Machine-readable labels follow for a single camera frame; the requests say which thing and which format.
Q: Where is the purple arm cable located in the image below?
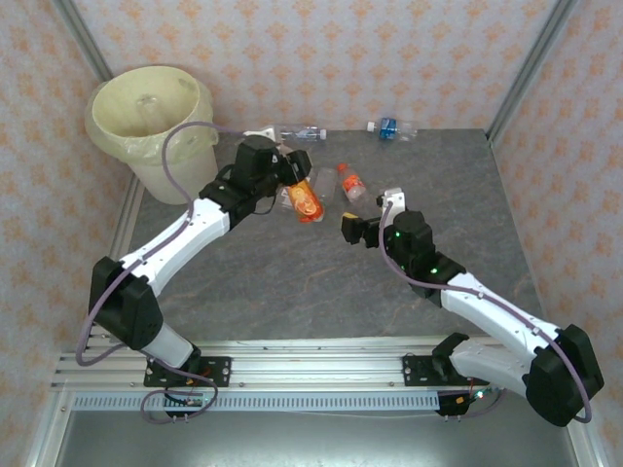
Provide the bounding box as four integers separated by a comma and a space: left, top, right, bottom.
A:
378, 201, 594, 422
75, 120, 249, 424

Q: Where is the blue label bottle white cap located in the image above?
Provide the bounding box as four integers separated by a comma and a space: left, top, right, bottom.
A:
366, 116, 420, 142

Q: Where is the orange label bottle orange cap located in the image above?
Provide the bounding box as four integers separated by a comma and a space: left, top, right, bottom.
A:
336, 162, 367, 203

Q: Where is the aluminium frame post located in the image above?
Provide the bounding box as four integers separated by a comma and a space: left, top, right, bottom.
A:
486, 0, 580, 145
52, 0, 114, 84

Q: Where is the clear bottle pale blue label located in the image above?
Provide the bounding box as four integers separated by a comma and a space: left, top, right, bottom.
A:
272, 124, 328, 143

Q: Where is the cream plastic bin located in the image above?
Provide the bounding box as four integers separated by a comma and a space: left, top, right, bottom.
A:
85, 65, 220, 205

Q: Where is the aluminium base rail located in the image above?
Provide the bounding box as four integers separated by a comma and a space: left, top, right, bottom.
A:
51, 340, 584, 391

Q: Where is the grey metal shelf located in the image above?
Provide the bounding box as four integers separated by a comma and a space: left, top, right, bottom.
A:
26, 388, 603, 467

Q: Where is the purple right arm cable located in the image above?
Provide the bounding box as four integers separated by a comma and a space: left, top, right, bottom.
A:
378, 201, 594, 422

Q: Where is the white slotted cable duct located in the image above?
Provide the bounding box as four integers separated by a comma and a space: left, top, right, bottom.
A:
72, 392, 442, 413

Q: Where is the pale yellow bin liner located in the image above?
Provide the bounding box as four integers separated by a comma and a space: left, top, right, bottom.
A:
85, 65, 220, 166

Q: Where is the small circuit board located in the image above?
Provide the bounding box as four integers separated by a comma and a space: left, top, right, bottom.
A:
163, 391, 208, 410
455, 387, 497, 406

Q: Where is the aluminium side rail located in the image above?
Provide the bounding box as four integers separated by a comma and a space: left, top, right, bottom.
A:
77, 174, 145, 352

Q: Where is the clear bottle white label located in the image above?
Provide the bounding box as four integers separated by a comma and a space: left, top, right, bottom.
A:
275, 186, 299, 211

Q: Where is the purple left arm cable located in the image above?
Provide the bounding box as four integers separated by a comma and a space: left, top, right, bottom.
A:
75, 120, 249, 424

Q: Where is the orange juice bottle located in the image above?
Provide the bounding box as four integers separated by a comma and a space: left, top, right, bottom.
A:
284, 176, 326, 225

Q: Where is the plain clear bottle white cap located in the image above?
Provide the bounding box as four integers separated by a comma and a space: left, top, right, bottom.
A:
137, 93, 165, 128

